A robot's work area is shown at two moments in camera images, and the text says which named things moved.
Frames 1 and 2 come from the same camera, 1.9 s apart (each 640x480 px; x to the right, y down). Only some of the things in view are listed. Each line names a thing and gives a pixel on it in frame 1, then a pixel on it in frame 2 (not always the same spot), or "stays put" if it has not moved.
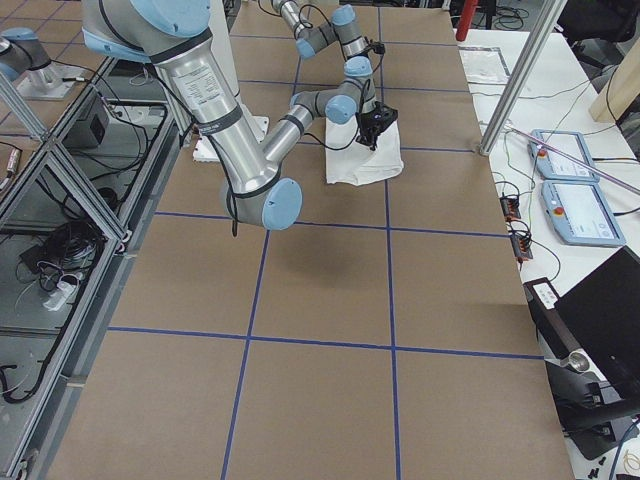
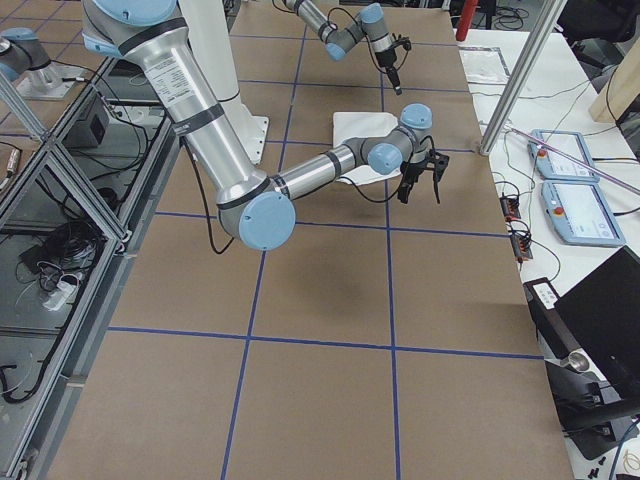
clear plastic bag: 484,65 stays put
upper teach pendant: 562,156 stays put
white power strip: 65,290 stays put
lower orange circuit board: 521,245 stays put
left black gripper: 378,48 → 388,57
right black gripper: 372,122 → 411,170
